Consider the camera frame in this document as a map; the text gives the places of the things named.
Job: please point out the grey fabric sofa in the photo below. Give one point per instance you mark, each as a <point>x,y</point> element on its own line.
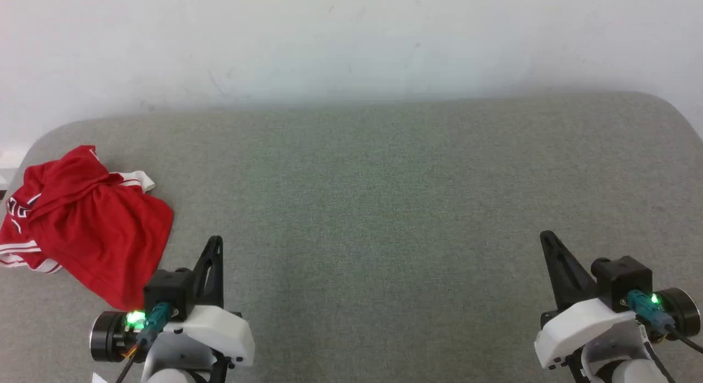
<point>357,207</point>

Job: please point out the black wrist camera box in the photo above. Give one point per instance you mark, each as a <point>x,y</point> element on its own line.
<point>623,278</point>
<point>167,289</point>

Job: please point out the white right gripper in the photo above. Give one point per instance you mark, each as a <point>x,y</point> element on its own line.
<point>582,325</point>

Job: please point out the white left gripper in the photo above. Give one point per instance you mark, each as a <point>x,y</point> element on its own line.
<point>219,331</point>

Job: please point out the white wall ledge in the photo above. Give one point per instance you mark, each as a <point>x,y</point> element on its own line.
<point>8,166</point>

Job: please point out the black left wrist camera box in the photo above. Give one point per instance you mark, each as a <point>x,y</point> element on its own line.
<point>167,289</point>

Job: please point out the red white-striped sports garment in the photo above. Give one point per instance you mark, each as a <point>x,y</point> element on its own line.
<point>99,229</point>

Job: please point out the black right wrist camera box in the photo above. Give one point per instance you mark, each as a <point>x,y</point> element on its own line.
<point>623,278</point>

